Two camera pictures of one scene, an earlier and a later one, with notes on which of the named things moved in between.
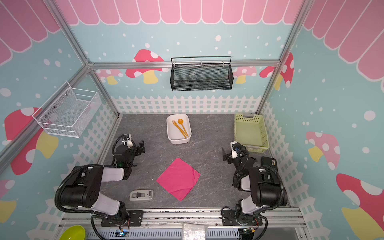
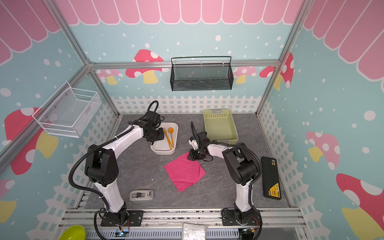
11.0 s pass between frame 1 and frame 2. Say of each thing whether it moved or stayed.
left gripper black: moved
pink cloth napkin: moved
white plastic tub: moved
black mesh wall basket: stayed
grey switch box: stayed
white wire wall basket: stayed
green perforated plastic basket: moved
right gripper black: moved
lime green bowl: stayed
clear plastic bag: stayed
